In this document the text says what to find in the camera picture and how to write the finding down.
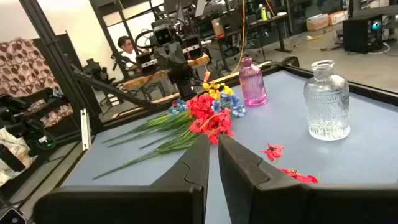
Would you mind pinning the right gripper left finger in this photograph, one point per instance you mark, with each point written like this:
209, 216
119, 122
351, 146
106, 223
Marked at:
186, 202

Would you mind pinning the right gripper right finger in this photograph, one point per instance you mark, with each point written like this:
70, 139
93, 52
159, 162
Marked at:
264, 202

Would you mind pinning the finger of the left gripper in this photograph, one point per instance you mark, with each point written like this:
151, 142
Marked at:
189, 85
183, 85

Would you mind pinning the blue artificial flower bunch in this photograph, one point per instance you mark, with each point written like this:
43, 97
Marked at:
178, 106
237, 107

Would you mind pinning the red artificial flower bunch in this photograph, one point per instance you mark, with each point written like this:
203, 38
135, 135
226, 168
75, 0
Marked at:
219, 124
201, 104

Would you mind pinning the yellow artificial flower bunch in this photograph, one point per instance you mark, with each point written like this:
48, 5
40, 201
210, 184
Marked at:
214, 88

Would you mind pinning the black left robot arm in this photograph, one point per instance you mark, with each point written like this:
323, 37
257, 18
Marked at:
178, 18

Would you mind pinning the purple glass vase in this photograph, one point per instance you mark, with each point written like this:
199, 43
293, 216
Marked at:
252, 84

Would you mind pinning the clear glass vase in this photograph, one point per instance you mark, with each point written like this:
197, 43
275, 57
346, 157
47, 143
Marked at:
326, 102

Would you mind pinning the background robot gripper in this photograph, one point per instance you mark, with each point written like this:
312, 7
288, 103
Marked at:
145, 62
192, 47

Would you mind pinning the wooden workbench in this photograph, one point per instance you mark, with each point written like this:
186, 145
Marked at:
140, 81

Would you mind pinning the fallen red flower head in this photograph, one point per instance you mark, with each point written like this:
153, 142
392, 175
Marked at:
273, 151
300, 177

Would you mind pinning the person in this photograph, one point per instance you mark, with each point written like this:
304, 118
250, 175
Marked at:
127, 46

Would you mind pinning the cardboard box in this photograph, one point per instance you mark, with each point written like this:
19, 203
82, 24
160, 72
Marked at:
217, 28

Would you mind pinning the green bottle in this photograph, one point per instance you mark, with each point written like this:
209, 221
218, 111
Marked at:
263, 14

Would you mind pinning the black office desk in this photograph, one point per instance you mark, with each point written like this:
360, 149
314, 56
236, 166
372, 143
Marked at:
270, 19

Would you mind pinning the translucent storage bin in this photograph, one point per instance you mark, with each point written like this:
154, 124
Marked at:
317, 22

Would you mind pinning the brown circle-patterned cloth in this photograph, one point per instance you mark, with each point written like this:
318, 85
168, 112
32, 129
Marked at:
21, 68

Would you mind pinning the orange box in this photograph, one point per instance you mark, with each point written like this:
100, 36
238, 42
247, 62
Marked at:
337, 17

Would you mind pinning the black equipment pile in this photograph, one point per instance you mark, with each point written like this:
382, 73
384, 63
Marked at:
18, 121

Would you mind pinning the black computer tower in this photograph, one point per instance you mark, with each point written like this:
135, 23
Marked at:
357, 35

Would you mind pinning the white bag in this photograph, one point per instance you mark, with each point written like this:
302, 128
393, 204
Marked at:
12, 149

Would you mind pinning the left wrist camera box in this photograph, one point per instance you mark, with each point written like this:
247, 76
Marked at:
163, 36

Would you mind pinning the white metal bracket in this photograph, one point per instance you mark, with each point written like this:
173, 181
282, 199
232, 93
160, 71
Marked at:
84, 130

